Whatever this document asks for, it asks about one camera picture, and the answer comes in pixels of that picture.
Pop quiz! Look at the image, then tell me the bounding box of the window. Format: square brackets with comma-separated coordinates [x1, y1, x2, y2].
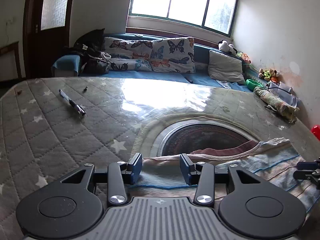
[126, 0, 240, 37]

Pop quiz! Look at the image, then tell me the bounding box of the black bag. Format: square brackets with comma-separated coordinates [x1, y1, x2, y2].
[74, 28, 106, 57]

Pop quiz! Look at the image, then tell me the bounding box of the black clear pen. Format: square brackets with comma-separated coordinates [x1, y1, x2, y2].
[58, 89, 87, 117]

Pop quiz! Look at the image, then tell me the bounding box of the striped blue towel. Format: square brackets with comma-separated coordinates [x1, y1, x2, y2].
[139, 137, 320, 213]

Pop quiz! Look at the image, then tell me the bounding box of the grey quilted star table cover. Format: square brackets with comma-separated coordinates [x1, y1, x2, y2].
[0, 77, 320, 240]

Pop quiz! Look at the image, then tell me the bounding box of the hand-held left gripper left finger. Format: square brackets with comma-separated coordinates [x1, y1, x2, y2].
[60, 152, 143, 207]

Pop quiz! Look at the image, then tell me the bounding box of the blue sofa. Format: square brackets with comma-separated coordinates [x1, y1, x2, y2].
[51, 32, 253, 93]

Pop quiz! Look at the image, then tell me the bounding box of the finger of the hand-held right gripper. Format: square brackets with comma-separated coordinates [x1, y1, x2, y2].
[293, 169, 320, 181]
[296, 156, 320, 173]

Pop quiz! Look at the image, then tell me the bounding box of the green plastic basin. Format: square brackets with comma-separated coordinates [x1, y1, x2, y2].
[246, 79, 264, 88]

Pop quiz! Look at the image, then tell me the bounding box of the folded floral cloth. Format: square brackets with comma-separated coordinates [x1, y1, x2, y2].
[254, 86, 298, 123]

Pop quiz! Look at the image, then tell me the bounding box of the dark drawstring bag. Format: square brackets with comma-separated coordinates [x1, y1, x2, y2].
[82, 51, 112, 75]

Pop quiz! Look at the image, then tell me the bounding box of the dark wooden glass door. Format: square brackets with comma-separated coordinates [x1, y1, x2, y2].
[23, 0, 77, 79]

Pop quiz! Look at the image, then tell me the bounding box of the butterfly print pillow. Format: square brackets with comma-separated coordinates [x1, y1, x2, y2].
[103, 37, 154, 60]
[109, 58, 153, 72]
[150, 37, 196, 74]

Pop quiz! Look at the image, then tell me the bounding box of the round black electric hot plate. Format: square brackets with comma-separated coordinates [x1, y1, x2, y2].
[131, 112, 263, 159]

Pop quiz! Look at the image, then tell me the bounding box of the grey pillow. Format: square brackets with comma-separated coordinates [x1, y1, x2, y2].
[207, 50, 247, 85]

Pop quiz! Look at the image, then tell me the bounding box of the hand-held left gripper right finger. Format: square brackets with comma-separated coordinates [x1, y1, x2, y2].
[180, 153, 263, 207]

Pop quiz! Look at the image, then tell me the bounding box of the pink green plush toy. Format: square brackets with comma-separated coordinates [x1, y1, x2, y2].
[236, 51, 252, 65]

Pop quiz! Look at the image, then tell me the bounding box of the clear plastic storage box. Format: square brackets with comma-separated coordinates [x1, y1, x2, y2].
[265, 81, 300, 107]

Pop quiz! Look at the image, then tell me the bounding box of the panda plush toy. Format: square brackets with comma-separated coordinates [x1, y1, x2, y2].
[217, 40, 238, 55]

